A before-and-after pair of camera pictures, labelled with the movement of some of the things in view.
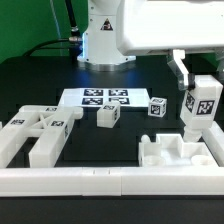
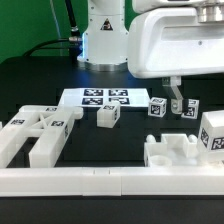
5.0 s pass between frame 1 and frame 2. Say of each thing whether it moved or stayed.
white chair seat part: moved
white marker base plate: stayed
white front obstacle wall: stayed
